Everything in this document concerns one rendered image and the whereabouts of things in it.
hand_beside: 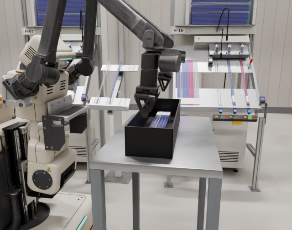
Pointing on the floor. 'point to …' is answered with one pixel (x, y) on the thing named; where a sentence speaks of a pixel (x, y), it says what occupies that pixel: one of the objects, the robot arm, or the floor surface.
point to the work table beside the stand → (163, 169)
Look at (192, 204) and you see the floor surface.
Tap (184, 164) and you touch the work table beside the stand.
